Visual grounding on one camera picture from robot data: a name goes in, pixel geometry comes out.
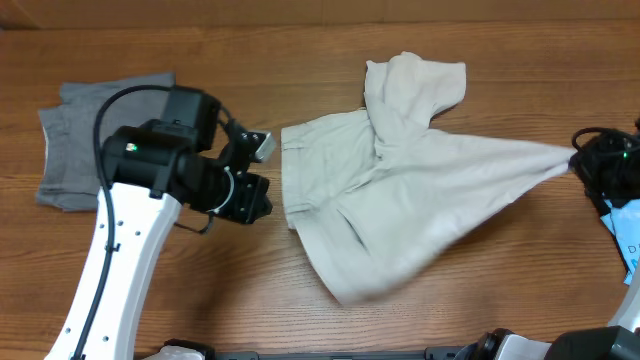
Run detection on beige shorts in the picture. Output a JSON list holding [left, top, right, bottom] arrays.
[[281, 52, 572, 304]]

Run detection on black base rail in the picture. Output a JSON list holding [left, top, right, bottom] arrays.
[[149, 339, 481, 360]]

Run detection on light blue garment pile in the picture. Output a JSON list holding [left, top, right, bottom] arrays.
[[600, 199, 640, 285]]

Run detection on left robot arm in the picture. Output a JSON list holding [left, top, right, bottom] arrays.
[[47, 85, 276, 360]]

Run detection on folded grey shorts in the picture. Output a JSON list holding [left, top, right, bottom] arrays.
[[36, 73, 175, 212]]

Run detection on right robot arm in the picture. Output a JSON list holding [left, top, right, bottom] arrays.
[[456, 127, 639, 360]]

